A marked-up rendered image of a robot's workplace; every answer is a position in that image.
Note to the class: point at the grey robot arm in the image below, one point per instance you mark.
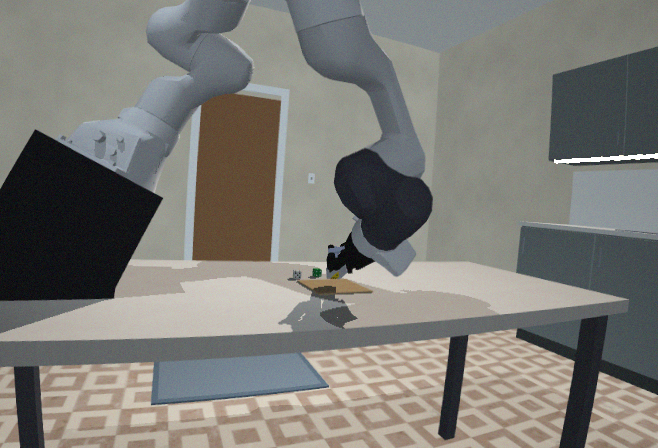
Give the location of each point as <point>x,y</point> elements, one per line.
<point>388,206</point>

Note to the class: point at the tan square mat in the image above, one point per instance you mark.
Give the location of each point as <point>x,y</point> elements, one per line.
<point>334,286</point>

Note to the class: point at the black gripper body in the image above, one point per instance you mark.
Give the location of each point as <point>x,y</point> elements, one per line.
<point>350,249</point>

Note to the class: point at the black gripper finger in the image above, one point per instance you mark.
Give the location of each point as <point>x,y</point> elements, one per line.
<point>347,268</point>
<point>337,261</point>

